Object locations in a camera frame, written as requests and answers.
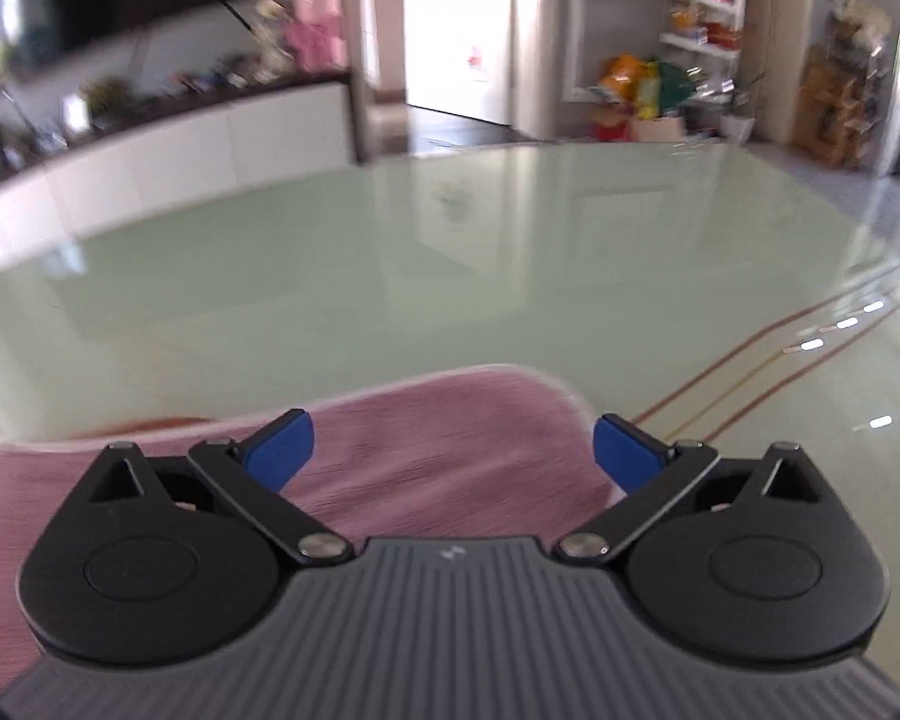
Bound pink towel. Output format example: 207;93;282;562
0;364;625;695

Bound white door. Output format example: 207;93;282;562
403;0;515;125

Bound pale doll figure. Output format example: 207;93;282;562
250;0;301;82

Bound white wall shelf with snacks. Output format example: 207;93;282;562
658;0;748;62

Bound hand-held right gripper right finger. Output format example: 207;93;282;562
555;412;824;562

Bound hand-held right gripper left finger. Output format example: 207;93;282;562
82;409;355;563

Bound wooden rack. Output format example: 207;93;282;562
791;9;895;167

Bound white sideboard with dark top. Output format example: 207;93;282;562
0;69;362;284

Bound yellow snack bag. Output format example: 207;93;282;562
601;52;661;121

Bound pink gift box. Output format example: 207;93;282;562
283;0;349;70

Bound green plastic bag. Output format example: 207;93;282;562
649;58;695;118

